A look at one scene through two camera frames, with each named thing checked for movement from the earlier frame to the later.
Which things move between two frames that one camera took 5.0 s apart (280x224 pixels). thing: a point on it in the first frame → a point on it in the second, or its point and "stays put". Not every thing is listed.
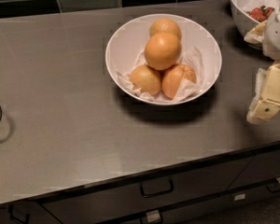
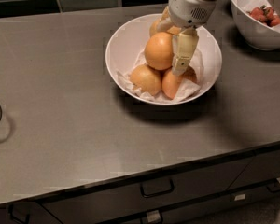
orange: (173, 77) stays put
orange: (162, 50) stays put
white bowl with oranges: (164, 60) stays put
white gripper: (277, 36) → (189, 10)
